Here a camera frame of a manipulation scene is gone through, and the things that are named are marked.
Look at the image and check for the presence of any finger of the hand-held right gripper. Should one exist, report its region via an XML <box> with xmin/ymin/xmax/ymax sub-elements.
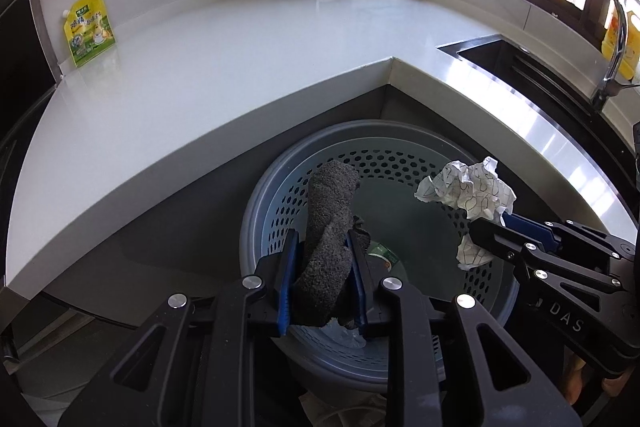
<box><xmin>502</xmin><ymin>212</ymin><xmax>638</xmax><ymax>260</ymax></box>
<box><xmin>469</xmin><ymin>218</ymin><xmax>628</xmax><ymax>295</ymax></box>

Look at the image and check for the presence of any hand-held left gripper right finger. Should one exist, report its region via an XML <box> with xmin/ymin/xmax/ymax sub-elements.
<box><xmin>346</xmin><ymin>229</ymin><xmax>583</xmax><ymax>427</ymax></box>

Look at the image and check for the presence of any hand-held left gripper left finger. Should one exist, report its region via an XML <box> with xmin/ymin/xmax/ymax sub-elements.
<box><xmin>57</xmin><ymin>228</ymin><xmax>303</xmax><ymax>427</ymax></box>

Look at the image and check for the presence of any white paper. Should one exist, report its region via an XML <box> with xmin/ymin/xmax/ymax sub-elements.
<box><xmin>415</xmin><ymin>157</ymin><xmax>518</xmax><ymax>273</ymax></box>

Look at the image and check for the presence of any dark grey cloth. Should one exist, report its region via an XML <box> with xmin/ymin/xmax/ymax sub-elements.
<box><xmin>291</xmin><ymin>159</ymin><xmax>372</xmax><ymax>328</ymax></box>

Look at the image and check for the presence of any grey perforated trash bin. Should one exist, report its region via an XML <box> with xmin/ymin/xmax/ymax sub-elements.
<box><xmin>239</xmin><ymin>119</ymin><xmax>521</xmax><ymax>395</ymax></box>

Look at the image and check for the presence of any person's right hand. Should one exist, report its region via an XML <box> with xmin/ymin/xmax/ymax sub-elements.
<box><xmin>564</xmin><ymin>347</ymin><xmax>639</xmax><ymax>407</ymax></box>

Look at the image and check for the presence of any steel kitchen sink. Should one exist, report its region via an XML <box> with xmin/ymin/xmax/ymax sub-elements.
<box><xmin>437</xmin><ymin>34</ymin><xmax>640</xmax><ymax>228</ymax></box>

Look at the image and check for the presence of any chrome faucet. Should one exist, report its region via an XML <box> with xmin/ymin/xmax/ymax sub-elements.
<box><xmin>590</xmin><ymin>0</ymin><xmax>640</xmax><ymax>110</ymax></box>

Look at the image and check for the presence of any yellow green spout pouch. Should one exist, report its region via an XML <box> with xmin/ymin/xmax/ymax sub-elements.
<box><xmin>61</xmin><ymin>0</ymin><xmax>117</xmax><ymax>68</ymax></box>

